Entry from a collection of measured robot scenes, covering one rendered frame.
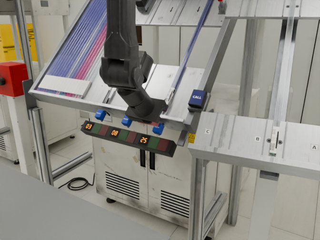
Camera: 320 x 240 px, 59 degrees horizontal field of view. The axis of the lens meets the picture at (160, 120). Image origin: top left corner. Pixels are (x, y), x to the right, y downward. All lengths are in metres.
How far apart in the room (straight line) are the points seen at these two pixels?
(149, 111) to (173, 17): 0.48
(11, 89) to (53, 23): 2.59
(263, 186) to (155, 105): 0.39
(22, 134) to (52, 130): 0.70
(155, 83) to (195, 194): 0.38
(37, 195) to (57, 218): 0.11
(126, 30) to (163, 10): 0.58
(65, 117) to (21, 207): 1.73
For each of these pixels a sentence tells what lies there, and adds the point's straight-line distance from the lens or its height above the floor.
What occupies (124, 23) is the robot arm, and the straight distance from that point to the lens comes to 0.60.
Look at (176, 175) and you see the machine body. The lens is 1.31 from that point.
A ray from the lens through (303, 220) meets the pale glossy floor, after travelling 1.75.
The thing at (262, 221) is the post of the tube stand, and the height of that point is 0.42.
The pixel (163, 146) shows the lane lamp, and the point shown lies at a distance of 0.82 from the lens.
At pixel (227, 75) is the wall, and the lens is 2.82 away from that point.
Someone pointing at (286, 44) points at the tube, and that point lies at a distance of 0.78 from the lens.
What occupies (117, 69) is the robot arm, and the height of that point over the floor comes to 0.90.
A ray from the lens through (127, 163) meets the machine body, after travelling 1.44.
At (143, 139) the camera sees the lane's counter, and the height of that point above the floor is 0.66.
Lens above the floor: 1.01
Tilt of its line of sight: 20 degrees down
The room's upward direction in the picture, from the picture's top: straight up
